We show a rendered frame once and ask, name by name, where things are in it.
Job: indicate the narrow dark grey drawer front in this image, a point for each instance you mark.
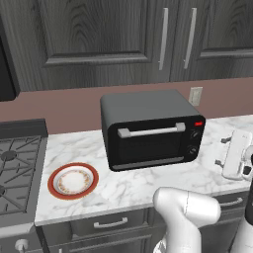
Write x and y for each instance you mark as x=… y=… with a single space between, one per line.
x=230 y=206

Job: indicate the black gas hob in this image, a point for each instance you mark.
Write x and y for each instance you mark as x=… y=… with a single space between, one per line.
x=19 y=164

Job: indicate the silver stove knob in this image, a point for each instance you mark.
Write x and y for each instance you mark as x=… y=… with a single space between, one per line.
x=21 y=244

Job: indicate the black toaster oven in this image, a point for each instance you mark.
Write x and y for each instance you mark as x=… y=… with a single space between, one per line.
x=145 y=104

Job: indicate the black toaster oven temperature knob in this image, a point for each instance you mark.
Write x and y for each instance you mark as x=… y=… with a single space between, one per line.
x=196 y=134

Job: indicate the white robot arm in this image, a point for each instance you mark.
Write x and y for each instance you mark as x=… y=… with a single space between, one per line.
x=184 y=214

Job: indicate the wide dark grey cupboard door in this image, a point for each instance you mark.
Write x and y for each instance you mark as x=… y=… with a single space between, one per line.
x=95 y=36

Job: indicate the black toaster oven timer knob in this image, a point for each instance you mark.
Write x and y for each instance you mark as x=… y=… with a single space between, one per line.
x=192 y=150

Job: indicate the white plate with red rim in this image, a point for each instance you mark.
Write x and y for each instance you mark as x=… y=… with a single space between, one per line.
x=73 y=181

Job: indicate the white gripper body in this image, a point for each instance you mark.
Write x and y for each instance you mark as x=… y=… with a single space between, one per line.
x=235 y=154

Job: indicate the white wall outlet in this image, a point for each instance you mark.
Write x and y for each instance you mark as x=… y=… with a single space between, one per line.
x=195 y=96

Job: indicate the narrow dark grey cupboard door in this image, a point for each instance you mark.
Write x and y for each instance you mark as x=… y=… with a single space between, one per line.
x=220 y=36

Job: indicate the wide dark grey drawer front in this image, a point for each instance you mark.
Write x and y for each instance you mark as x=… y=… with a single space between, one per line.
x=108 y=224

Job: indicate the black range hood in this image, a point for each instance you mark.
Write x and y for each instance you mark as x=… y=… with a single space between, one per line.
x=6 y=72

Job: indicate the toaster oven glass door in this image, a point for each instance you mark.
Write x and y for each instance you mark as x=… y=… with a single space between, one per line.
x=150 y=148

